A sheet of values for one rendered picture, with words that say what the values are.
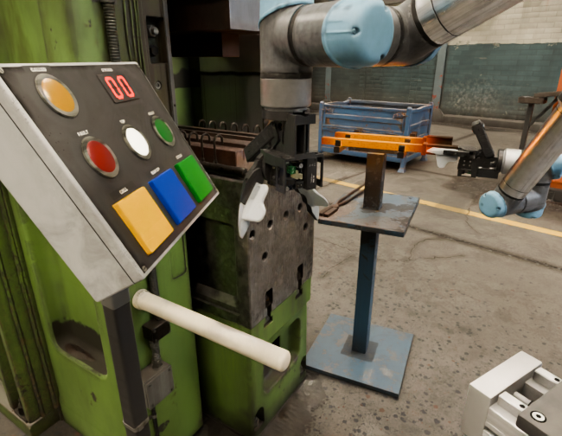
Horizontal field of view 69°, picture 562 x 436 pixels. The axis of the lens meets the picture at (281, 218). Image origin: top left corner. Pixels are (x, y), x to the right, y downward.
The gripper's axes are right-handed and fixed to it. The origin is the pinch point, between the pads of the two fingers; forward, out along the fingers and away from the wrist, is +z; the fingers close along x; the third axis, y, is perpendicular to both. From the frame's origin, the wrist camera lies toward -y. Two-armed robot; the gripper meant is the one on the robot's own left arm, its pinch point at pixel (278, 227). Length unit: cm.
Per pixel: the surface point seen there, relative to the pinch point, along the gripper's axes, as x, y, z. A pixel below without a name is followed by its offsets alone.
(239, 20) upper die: 15, -42, -35
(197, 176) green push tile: -9.1, -12.7, -7.5
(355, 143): 59, -47, -1
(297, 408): 32, -39, 93
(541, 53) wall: 728, -339, -36
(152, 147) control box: -17.0, -10.2, -13.9
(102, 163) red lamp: -26.2, 0.9, -14.8
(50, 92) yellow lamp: -30.2, -2.0, -23.3
